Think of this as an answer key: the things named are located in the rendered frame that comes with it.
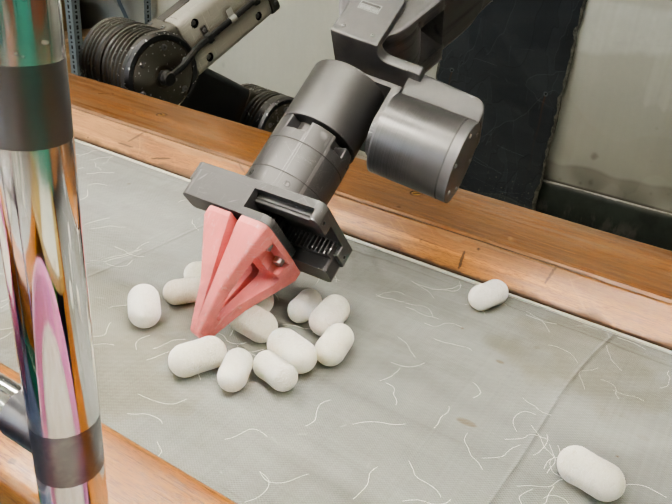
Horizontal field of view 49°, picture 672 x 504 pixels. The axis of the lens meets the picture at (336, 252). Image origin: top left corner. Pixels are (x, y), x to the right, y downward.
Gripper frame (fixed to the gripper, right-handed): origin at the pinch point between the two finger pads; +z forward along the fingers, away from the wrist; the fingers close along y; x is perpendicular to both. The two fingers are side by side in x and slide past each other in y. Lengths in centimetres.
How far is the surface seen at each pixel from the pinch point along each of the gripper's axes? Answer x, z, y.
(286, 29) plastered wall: 156, -143, -145
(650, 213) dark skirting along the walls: 183, -123, 2
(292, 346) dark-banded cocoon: 1.1, -1.3, 5.5
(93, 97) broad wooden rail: 15.9, -20.7, -40.2
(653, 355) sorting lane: 13.5, -13.3, 24.0
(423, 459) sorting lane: 1.6, 1.3, 15.7
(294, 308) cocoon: 4.3, -4.3, 2.6
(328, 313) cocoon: 3.9, -4.8, 5.2
